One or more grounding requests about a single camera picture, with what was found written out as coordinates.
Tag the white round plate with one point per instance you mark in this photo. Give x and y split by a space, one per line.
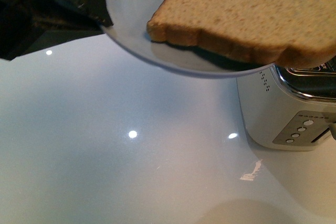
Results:
130 17

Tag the brown bread slice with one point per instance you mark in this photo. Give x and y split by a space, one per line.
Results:
289 33

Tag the cream chrome two-slot toaster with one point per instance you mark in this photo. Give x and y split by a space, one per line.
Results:
289 109

